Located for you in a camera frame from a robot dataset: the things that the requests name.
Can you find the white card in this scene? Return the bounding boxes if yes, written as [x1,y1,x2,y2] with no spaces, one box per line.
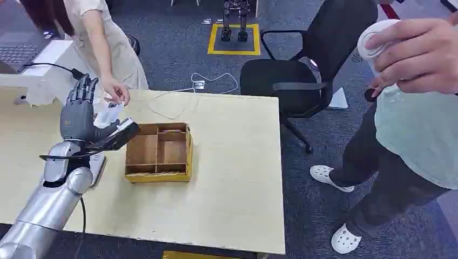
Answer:
[93,101,125,129]

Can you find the black office chair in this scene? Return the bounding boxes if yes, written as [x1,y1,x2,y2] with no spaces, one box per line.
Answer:
[239,0,379,155]

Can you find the white clog shoe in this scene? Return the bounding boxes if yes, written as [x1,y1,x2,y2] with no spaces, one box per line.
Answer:
[309,165,355,194]
[331,223,363,255]

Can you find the white paper sheet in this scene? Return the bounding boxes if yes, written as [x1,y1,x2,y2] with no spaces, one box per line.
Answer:
[328,87,349,110]

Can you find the black round stool base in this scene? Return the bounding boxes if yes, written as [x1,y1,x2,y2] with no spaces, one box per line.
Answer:
[126,33,142,57]

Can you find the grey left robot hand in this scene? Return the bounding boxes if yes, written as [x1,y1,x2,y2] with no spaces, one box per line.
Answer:
[59,74,142,151]

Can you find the black robot legs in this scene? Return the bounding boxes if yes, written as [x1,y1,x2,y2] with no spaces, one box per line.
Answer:
[220,0,252,43]

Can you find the person standing across desk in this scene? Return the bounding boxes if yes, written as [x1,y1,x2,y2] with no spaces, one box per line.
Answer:
[19,0,150,107]

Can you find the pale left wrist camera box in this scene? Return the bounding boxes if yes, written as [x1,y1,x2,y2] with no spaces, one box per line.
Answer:
[89,153,107,188]

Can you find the person beside desk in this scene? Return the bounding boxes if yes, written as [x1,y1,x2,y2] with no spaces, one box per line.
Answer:
[309,0,458,255]

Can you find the white floor cable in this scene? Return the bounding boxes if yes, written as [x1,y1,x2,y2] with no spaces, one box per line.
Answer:
[131,72,239,121]

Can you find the person's hand holding card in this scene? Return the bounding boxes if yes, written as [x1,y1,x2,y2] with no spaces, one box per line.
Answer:
[99,76,131,107]

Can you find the black power cable with plug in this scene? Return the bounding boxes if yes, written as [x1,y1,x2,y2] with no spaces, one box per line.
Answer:
[23,62,86,81]

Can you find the person's hand holding controller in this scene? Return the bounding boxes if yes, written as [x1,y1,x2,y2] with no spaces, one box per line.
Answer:
[364,18,458,98]

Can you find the grey laptop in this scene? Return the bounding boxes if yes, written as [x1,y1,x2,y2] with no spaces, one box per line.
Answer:
[0,30,60,74]

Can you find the red strap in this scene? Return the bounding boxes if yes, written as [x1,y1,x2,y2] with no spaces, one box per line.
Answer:
[379,3,400,21]

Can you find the yellow box edge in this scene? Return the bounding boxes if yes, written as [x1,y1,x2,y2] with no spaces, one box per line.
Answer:
[162,250,240,259]

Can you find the wooden compartment box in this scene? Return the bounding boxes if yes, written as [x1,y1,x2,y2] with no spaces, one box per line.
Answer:
[124,122,194,184]

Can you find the white round controller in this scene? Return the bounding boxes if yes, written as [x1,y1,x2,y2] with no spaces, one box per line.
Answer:
[356,18,402,78]

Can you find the white side desk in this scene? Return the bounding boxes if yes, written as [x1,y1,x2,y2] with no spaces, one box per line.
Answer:
[0,39,95,107]

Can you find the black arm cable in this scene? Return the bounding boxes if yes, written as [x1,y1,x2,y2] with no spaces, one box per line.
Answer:
[38,149,105,259]

